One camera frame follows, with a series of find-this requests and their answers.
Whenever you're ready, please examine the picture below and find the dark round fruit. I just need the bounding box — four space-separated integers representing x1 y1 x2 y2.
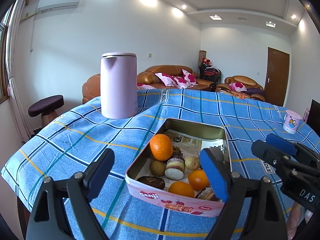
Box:
195 186 220 202

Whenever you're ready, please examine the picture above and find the large orange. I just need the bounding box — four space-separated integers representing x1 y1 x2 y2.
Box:
149 134 173 161

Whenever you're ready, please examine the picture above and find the person's hand holding gripper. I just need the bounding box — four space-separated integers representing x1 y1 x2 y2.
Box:
286 202 313 240

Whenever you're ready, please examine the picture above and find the pink cartoon cup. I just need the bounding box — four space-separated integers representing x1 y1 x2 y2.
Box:
283 109 302 134

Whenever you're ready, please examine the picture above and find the black television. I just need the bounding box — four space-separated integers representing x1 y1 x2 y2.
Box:
306 100 320 137

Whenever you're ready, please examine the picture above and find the blue plaid tablecloth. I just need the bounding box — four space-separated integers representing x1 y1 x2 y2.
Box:
1 89 319 239

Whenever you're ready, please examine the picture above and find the right orange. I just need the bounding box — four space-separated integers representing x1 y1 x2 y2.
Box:
188 170 210 191

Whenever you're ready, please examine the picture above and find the armchair floral cushion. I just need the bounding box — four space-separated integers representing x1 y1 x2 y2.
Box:
229 82 247 92

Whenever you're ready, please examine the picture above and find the brown leather armchair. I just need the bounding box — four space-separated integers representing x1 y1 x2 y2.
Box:
215 75 266 102

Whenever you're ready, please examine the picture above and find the brown wooden door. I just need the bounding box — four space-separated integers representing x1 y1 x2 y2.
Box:
264 47 290 106

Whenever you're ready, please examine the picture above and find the right kiwi fruit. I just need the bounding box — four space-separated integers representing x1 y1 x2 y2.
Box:
185 156 201 171

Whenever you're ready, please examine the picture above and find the kiwi fruit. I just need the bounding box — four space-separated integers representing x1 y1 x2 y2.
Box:
185 156 201 171
149 160 166 177

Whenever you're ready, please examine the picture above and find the small orange behind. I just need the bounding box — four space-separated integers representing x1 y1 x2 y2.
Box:
168 181 195 198

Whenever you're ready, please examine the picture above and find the right cut mangosteen half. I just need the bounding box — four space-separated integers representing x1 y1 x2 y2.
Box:
172 146 183 158

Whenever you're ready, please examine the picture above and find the cut mangosteen half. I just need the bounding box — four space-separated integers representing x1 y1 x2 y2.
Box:
172 146 183 158
164 156 185 180

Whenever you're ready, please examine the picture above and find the left cut mangosteen half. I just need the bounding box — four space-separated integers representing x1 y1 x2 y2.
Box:
164 156 185 180

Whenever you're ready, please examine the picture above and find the pink metal tin box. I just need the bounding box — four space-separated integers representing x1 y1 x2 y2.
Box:
125 118 232 217

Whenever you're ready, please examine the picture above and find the dark chairs stack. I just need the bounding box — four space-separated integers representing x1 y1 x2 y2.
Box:
198 50 222 89

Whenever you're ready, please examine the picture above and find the dark mangosteen fruit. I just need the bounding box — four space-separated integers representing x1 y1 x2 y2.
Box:
137 176 165 190

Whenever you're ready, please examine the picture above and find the pink floral cushion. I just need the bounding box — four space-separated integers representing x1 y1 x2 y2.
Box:
182 69 197 86

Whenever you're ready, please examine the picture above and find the left kiwi fruit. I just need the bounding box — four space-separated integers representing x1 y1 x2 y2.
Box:
149 160 166 177

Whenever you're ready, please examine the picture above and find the dark purple stool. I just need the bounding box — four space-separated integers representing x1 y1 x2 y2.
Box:
28 95 64 128

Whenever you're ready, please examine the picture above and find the orange chair near kettle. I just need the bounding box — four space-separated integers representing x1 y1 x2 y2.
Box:
82 74 100 104

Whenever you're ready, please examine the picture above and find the brown leather sofa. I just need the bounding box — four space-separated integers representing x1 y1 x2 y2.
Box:
137 65 214 92

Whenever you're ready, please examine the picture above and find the pink electric kettle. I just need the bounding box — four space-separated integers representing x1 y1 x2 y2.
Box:
100 52 138 119

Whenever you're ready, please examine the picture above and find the white air conditioner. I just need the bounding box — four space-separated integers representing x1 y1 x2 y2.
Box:
36 0 80 13

